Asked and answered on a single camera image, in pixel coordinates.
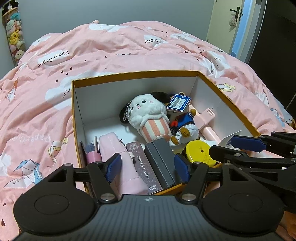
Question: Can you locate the dark photo card pack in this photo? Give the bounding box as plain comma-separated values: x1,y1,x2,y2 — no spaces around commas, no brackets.
125,141,163,195

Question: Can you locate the pink cloud-print bed quilt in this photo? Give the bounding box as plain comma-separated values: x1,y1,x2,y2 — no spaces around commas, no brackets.
1,21,293,240

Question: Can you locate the plush toy wall hanger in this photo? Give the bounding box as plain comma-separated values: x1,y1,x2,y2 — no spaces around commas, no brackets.
2,1,26,66

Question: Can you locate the white puppy plush keychain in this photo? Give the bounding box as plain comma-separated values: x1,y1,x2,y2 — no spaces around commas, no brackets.
119,91,172,143

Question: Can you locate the dark grey rectangular box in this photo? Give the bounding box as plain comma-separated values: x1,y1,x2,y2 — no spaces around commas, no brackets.
144,138,182,190

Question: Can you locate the pink card holder wallet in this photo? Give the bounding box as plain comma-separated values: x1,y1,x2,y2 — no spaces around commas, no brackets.
80,136,102,165

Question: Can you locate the yellow round tape measure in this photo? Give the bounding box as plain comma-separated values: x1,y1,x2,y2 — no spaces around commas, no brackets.
182,140,218,167

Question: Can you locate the orange cardboard box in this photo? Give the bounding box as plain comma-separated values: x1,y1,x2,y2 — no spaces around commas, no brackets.
71,70,261,196

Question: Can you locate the pink zip pouch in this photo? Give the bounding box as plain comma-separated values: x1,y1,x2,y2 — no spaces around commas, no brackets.
98,132,148,199

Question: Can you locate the white door with handle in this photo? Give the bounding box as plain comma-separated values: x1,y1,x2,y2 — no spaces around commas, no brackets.
206,0,244,54

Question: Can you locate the person's hand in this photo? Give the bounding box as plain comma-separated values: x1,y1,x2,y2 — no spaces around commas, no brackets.
276,211,296,241

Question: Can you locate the blue duck plush keychain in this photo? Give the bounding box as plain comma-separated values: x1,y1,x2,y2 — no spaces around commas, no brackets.
166,92,199,146

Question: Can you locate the pink tube stick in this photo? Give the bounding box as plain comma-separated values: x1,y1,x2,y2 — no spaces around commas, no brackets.
193,108,221,144

